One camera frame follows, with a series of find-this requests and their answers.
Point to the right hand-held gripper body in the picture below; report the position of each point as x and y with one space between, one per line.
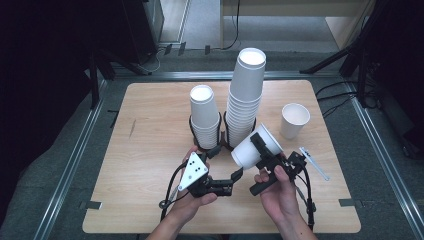
293 161

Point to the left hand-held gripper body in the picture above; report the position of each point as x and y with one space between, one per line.
195 171

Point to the white disposable paper cup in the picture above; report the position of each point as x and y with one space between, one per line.
293 128
245 155

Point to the short stack of white cups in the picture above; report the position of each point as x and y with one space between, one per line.
203 113

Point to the tall stack of white cups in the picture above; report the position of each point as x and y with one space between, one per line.
248 80

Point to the person's left hand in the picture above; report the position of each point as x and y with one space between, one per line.
186 206

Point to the person's right hand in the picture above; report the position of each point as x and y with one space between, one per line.
280 196

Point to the black tape strip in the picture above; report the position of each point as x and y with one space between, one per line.
348 202
182 48
91 205
168 49
207 50

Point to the black tripod stand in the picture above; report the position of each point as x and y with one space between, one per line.
361 76

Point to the black metal stand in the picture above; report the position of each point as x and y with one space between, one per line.
94 83

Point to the light wooden desk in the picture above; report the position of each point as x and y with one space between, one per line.
300 8

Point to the dark cabinet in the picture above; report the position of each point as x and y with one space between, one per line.
143 26

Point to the aluminium floor rail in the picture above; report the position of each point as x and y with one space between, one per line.
383 150
71 166

